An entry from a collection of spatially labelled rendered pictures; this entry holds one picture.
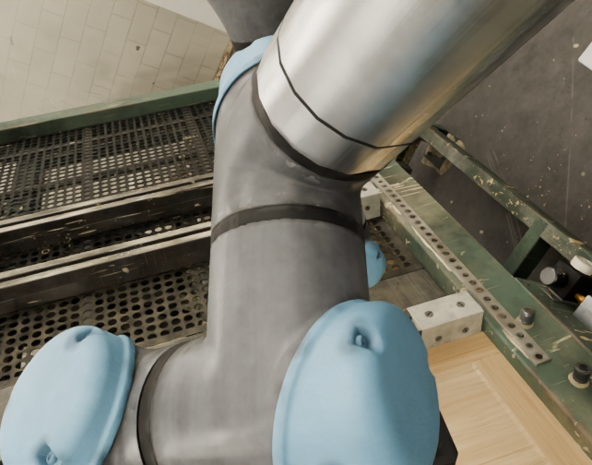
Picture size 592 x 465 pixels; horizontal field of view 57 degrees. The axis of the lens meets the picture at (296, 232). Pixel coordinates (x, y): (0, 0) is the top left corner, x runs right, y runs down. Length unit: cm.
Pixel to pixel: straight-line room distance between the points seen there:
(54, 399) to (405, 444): 15
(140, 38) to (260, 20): 561
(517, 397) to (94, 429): 84
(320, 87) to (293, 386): 11
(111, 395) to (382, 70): 17
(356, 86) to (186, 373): 13
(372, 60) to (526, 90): 227
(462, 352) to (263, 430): 87
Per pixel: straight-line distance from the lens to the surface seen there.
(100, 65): 629
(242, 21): 57
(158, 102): 219
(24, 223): 155
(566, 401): 99
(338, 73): 20
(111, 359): 26
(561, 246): 192
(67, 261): 134
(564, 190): 219
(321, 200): 24
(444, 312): 105
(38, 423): 28
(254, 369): 22
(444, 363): 104
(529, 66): 249
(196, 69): 633
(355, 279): 24
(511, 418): 99
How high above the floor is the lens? 171
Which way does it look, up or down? 27 degrees down
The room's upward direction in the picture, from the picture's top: 77 degrees counter-clockwise
